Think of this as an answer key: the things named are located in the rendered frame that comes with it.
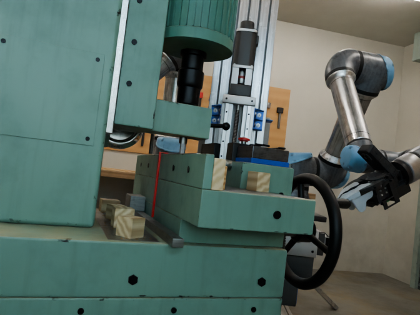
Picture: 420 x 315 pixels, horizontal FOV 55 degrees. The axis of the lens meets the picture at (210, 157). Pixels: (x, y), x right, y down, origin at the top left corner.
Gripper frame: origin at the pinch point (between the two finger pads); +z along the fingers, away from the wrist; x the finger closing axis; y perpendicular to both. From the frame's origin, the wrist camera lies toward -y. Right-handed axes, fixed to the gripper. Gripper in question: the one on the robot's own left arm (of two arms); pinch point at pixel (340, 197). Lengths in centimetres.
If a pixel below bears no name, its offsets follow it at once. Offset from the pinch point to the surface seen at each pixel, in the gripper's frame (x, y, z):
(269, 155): 0.8, -16.9, 13.8
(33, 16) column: -5, -59, 50
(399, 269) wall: 261, 219, -217
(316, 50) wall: 304, -37, -240
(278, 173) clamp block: -0.4, -12.5, 13.9
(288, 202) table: -23.4, -13.7, 25.8
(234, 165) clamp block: 3.9, -17.8, 21.6
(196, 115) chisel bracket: 2.3, -31.9, 26.4
